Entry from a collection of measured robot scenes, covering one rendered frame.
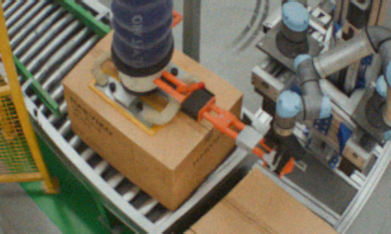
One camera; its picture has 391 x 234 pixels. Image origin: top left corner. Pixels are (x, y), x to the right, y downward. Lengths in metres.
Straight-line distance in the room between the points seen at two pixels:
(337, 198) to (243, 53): 1.14
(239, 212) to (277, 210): 0.17
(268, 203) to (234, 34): 1.39
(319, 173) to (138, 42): 1.41
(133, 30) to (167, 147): 0.51
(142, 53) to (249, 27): 1.78
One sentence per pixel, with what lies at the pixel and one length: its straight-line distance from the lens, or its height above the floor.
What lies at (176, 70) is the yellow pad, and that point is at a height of 1.00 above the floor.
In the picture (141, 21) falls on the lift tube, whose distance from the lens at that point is 2.15.
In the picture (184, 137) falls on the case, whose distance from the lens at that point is 2.51.
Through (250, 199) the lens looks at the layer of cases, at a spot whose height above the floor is 0.54.
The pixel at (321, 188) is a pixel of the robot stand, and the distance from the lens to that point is 3.29.
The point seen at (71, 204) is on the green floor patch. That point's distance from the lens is 3.46.
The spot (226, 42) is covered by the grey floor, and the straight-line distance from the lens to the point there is 3.93.
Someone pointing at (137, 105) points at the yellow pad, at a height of 1.00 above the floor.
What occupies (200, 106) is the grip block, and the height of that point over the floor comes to 1.09.
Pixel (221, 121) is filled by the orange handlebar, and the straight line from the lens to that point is 2.38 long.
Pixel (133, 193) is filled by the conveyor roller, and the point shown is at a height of 0.55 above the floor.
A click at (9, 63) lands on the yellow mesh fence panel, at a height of 1.21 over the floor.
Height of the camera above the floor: 3.14
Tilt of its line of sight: 59 degrees down
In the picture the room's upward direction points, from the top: 1 degrees clockwise
